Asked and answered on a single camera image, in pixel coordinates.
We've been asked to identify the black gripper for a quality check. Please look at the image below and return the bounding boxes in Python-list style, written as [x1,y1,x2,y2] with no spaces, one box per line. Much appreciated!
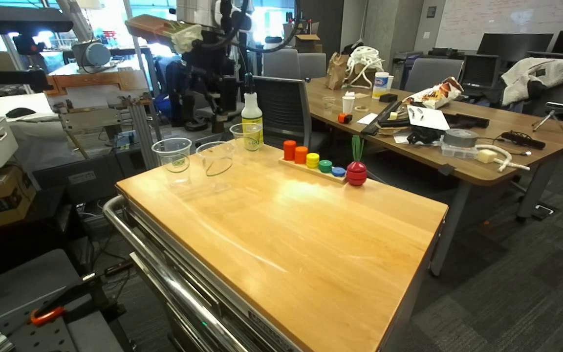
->
[185,38,240,95]

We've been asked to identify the spray bottle with yellow liquid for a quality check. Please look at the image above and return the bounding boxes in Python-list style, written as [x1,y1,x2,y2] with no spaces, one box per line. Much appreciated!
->
[240,91,265,153]

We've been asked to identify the dark mesh office chair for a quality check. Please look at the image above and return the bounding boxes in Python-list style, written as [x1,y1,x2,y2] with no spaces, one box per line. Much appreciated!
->
[252,75,314,149]

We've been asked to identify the small cardboard box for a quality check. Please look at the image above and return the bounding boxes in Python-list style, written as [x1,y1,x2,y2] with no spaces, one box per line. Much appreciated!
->
[293,34,324,55]

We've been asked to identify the orange wooden board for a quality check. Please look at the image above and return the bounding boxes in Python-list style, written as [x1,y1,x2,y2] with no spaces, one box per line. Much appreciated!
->
[44,65,148,95]

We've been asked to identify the grey round device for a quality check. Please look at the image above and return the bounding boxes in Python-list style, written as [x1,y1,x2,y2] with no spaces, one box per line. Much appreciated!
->
[72,40,113,73]

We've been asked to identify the brown paper bag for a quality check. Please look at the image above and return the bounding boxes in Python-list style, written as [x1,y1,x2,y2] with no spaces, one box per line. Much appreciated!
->
[324,52,351,93]

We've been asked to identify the small white bottle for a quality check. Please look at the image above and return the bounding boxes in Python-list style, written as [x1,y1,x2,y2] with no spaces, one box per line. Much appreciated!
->
[340,91,357,118]

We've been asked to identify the white tub with blue label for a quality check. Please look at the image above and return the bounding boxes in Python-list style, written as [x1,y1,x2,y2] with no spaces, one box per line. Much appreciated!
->
[371,69,394,102]

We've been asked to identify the red apple toy green stem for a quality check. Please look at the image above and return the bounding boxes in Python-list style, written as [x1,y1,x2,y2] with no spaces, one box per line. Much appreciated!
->
[344,134,369,190]

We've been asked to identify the black computer mouse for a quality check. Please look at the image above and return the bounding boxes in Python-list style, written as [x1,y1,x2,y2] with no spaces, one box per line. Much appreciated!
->
[3,106,37,120]

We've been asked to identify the black overhead shelf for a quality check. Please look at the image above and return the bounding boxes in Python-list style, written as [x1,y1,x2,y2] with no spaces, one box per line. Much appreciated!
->
[0,3,74,36]

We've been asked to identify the grey office chair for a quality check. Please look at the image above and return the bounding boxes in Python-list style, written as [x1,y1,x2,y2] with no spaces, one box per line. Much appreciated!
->
[402,57,465,95]

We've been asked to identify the white paper sheet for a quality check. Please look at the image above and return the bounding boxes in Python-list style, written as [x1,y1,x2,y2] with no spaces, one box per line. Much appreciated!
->
[404,104,451,134]

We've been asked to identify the colourful snack bag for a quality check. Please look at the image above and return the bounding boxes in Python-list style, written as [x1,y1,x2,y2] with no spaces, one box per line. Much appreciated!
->
[406,75,465,110]

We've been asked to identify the black flat device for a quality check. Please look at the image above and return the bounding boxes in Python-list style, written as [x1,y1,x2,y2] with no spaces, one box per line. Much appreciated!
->
[445,112,490,132]

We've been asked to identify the small black monitor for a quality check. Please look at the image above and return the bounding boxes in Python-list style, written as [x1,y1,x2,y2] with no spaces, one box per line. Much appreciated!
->
[459,53,502,91]

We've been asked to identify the brown wooden office table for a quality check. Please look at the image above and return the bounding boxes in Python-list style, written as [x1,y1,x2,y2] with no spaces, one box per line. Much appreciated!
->
[303,77,563,280]

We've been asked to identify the black wide computer monitor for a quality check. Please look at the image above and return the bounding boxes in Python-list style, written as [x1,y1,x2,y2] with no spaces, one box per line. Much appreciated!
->
[475,32,555,65]

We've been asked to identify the grey perforated metal plate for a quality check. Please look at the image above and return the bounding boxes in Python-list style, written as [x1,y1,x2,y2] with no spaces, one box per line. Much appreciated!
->
[0,247,123,352]

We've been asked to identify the black comb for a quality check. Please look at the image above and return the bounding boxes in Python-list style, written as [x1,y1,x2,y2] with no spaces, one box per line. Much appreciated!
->
[498,130,547,151]

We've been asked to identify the white cloth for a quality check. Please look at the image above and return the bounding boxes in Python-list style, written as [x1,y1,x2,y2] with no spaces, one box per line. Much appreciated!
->
[500,57,563,108]

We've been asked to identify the white rope bundle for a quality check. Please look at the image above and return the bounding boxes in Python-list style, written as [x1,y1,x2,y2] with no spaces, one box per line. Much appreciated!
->
[346,46,385,89]

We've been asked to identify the metal cart frame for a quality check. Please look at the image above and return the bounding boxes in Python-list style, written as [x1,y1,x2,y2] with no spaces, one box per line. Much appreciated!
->
[101,194,303,352]

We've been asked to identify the black clamp with orange handle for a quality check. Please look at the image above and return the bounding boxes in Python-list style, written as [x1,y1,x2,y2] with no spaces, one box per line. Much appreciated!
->
[29,272,111,329]

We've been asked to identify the white cable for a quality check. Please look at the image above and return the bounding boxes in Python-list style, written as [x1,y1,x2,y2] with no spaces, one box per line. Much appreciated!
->
[475,143,531,175]

